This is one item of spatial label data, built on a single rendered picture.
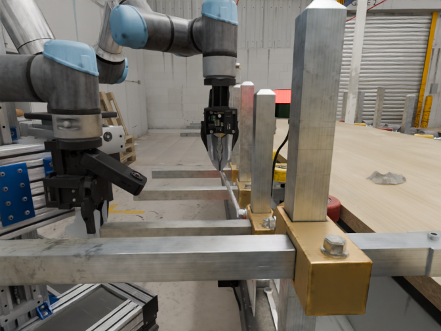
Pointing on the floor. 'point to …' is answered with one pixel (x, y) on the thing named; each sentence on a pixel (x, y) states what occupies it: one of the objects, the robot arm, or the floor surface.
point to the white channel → (356, 60)
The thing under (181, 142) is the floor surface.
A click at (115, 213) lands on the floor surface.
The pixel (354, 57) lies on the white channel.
